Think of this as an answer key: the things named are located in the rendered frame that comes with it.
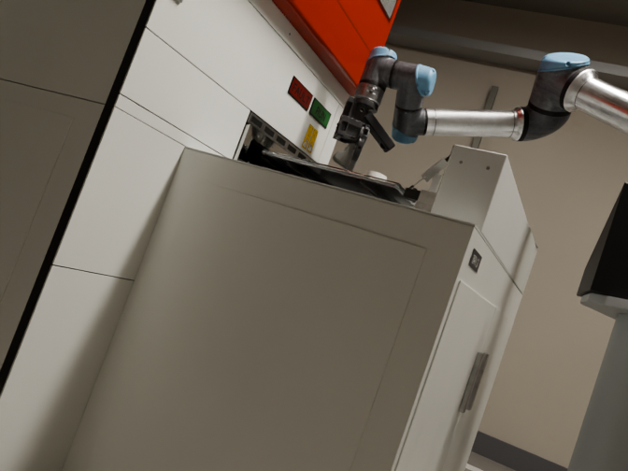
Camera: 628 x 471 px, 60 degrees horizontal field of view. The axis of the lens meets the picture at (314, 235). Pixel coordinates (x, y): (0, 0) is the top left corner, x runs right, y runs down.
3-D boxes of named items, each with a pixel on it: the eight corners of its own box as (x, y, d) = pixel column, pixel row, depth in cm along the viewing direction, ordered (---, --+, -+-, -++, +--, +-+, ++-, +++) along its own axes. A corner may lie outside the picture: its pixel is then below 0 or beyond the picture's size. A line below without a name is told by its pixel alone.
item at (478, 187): (428, 217, 95) (453, 143, 96) (476, 267, 144) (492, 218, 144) (480, 232, 90) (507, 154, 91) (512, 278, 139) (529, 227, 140)
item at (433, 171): (413, 196, 157) (428, 153, 158) (416, 200, 160) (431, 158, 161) (433, 201, 154) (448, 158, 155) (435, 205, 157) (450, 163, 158)
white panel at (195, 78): (105, 104, 98) (183, -96, 100) (302, 214, 170) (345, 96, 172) (117, 107, 96) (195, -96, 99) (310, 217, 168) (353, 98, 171)
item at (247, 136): (231, 160, 129) (245, 122, 130) (309, 206, 168) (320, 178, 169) (236, 161, 128) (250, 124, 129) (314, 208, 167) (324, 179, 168)
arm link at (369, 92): (380, 97, 152) (388, 89, 144) (375, 113, 151) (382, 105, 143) (355, 88, 151) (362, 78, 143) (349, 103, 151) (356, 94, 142)
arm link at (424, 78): (433, 103, 150) (395, 94, 154) (439, 63, 143) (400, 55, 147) (423, 114, 144) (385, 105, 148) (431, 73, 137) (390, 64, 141)
